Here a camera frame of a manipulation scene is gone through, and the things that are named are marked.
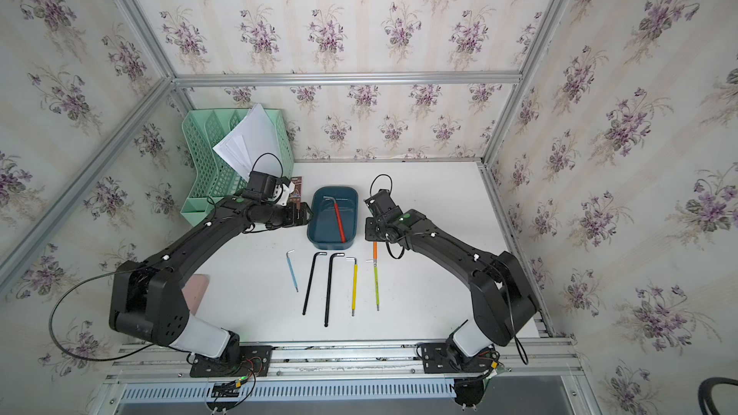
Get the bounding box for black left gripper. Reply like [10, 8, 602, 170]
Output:
[258, 200, 316, 231]

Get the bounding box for lime green hex key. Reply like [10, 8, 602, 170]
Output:
[372, 254, 380, 311]

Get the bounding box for red hex key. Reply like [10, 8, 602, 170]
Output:
[323, 196, 346, 243]

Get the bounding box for yellow hex key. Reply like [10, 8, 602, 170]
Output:
[346, 257, 359, 317]

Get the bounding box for long black hex key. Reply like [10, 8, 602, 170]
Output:
[324, 252, 345, 328]

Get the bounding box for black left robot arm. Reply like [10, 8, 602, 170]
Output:
[109, 195, 313, 367]

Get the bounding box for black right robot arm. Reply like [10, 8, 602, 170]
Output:
[365, 211, 540, 359]

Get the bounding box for teal plastic storage box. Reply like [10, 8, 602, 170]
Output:
[307, 186, 359, 251]

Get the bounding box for blue hex key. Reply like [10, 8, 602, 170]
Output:
[286, 250, 300, 293]

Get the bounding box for thin black hex key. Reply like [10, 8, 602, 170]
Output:
[302, 251, 328, 316]

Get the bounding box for white paper sheets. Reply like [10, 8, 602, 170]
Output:
[213, 105, 284, 181]

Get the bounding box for green mesh file organizer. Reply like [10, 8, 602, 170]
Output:
[181, 108, 295, 226]

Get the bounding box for pink object beside table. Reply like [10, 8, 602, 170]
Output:
[182, 274, 209, 315]

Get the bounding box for white ventilation grille strip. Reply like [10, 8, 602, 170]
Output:
[121, 378, 457, 405]

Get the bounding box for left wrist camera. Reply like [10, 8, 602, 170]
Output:
[243, 171, 295, 205]

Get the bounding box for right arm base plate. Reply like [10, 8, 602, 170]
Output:
[415, 340, 502, 375]

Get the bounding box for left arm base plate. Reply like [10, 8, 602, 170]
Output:
[189, 345, 274, 378]

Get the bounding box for aluminium front rail frame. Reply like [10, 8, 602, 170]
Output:
[87, 338, 602, 414]

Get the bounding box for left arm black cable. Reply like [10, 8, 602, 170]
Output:
[48, 267, 157, 363]

